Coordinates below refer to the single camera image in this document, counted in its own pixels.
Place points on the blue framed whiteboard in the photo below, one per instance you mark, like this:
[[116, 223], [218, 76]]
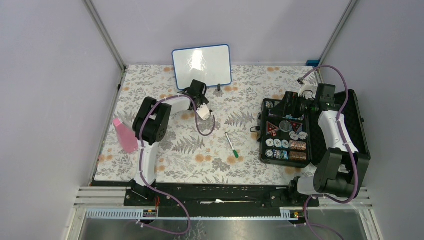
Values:
[[210, 65]]

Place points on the green marker cap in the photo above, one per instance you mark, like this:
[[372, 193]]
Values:
[[236, 155]]

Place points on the white marker pen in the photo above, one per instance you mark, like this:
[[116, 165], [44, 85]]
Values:
[[230, 142]]

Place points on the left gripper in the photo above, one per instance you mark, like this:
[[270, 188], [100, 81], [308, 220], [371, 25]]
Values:
[[202, 100]]

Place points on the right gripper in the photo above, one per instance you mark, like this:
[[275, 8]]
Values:
[[291, 98]]

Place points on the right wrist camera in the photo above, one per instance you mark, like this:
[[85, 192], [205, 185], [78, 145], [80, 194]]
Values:
[[307, 90]]

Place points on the black open case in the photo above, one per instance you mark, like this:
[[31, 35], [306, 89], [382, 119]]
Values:
[[332, 125]]

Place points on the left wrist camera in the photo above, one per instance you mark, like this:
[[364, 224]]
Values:
[[203, 112]]

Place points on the white cable duct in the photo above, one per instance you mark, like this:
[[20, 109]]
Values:
[[163, 213]]

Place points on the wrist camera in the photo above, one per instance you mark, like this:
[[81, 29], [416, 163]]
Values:
[[307, 90], [203, 112]]

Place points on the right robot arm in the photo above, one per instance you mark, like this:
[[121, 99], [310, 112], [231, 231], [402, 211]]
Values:
[[331, 178]]

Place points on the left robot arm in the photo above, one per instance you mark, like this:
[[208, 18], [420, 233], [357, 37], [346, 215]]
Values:
[[150, 126]]

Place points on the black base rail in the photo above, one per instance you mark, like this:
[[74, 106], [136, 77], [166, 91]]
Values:
[[211, 196]]

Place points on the blue corner clamp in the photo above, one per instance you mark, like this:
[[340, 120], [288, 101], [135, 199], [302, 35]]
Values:
[[312, 63]]

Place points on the pink metronome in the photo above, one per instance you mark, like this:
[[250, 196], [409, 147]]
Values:
[[125, 136]]

